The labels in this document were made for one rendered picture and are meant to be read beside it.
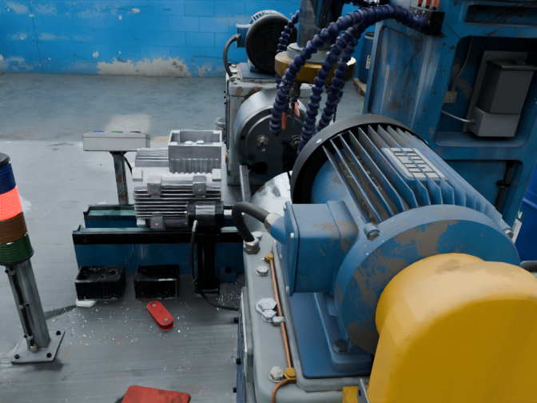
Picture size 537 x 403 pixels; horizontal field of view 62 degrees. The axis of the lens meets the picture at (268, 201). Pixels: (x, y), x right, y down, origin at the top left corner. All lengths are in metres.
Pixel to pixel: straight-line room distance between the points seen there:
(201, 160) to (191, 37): 5.54
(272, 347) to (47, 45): 6.53
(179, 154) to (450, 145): 0.58
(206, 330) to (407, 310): 0.75
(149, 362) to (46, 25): 6.11
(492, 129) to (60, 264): 1.08
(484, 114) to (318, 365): 0.70
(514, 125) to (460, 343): 0.79
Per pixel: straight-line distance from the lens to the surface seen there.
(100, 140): 1.32
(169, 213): 1.07
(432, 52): 0.93
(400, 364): 0.33
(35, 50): 6.94
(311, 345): 0.49
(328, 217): 0.42
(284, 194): 0.80
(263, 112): 1.27
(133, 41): 6.61
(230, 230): 1.11
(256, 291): 0.56
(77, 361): 1.01
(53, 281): 1.23
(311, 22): 0.99
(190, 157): 1.03
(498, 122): 1.05
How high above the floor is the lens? 1.52
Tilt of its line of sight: 29 degrees down
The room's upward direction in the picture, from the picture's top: 3 degrees clockwise
